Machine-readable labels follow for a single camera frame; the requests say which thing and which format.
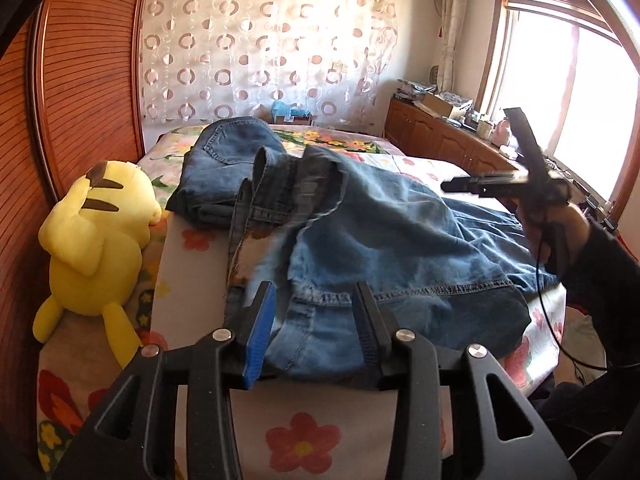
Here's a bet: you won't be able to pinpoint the circle-patterned sheer curtain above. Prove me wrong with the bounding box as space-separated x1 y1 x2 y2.
140 0 398 133

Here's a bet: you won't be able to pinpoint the black cable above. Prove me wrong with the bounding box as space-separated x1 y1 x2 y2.
535 220 608 373

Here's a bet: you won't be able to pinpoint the person's right forearm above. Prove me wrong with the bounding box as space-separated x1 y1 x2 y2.
565 220 640 326

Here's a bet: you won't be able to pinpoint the white flower print sheet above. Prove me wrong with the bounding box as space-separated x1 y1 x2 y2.
150 152 568 480

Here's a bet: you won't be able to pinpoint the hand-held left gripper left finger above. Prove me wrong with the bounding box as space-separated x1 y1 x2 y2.
52 280 278 480

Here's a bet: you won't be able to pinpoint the blue denim pants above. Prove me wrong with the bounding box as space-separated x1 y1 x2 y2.
165 116 288 228
225 145 563 393

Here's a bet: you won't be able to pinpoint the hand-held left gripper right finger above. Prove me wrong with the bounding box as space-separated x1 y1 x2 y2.
354 280 581 480

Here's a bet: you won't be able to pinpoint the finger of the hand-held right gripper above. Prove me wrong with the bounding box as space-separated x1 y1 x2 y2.
502 106 548 181
441 172 531 198

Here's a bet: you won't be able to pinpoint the wooden framed window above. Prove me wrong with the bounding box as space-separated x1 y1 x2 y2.
475 0 640 211

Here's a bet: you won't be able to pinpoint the blue tissue box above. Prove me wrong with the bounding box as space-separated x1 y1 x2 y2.
272 100 311 118

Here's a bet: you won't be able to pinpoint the long wooden sideboard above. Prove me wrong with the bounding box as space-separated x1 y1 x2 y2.
385 97 640 271

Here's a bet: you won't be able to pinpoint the open cardboard box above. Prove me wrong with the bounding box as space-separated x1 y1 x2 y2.
417 92 468 118

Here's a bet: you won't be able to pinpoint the yellow plush toy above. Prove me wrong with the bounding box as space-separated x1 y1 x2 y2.
32 160 163 368

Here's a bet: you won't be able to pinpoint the person's dark clothing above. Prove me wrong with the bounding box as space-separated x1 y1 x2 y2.
530 380 631 441

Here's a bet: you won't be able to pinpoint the floral plush blanket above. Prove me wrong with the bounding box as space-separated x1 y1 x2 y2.
37 122 501 480

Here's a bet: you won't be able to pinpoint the person's right hand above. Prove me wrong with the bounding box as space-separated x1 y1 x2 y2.
550 202 593 275

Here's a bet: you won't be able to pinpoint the white patterned window curtain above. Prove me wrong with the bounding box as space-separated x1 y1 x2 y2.
435 0 471 93

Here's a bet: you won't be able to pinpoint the slatted wooden wardrobe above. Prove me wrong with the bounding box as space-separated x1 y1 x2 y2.
0 0 153 461

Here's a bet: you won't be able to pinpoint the white cable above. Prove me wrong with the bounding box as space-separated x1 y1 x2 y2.
567 432 623 461

